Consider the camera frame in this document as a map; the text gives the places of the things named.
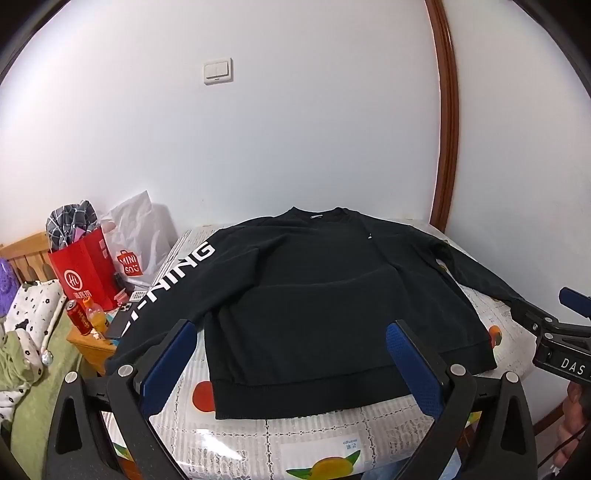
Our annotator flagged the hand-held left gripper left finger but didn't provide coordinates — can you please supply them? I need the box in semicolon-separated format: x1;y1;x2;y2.
48;318;199;480

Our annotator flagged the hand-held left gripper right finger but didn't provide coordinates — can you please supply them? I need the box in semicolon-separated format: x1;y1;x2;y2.
385;318;539;480

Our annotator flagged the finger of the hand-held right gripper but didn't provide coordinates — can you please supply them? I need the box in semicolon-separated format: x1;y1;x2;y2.
510;300;560;335
558;286;591;320

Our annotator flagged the black sweatshirt with white lettering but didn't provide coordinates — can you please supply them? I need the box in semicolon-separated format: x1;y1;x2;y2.
105;208;541;421

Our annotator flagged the person's right hand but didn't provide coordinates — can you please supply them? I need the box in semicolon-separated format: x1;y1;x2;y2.
567;382;591;446

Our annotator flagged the black phone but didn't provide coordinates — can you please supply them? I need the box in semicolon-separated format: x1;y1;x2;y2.
107;307;134;340

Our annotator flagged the wooden nightstand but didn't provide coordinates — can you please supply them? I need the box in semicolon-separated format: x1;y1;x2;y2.
67;309;118;377

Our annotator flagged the orange drink bottle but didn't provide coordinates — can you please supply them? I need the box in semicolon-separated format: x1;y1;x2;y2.
82;296;109;335

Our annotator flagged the red drink can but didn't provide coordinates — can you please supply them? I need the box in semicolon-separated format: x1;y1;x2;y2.
66;299;94;335

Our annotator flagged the fruit print tablecloth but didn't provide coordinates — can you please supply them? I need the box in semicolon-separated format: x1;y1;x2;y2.
99;222;573;480

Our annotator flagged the red paper shopping bag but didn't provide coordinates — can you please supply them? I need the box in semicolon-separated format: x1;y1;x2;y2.
47;228;118;312

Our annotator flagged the green bed sheet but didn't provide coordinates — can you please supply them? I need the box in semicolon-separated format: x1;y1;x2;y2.
9;314;93;480

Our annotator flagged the white plastic shopping bag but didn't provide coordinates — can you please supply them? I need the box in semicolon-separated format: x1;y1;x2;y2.
99;190;181;289

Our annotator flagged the white floral pillow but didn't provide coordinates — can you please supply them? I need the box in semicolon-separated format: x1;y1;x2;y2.
4;279;68;333

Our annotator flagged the green floral blanket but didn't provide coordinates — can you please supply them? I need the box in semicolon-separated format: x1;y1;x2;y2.
0;323;51;425

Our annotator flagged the plaid cloth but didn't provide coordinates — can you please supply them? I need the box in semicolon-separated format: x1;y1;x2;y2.
45;199;100;252

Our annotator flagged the wooden bed headboard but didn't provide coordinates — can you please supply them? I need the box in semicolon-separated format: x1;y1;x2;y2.
0;231;58;284

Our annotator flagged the purple plush item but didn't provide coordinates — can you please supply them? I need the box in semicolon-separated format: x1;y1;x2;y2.
0;258;21;319

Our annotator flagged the brown wooden door frame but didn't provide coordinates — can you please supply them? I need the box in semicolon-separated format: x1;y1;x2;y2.
425;0;462;234

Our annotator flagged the white wall light switch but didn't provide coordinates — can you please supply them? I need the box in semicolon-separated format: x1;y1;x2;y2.
203;58;234;85

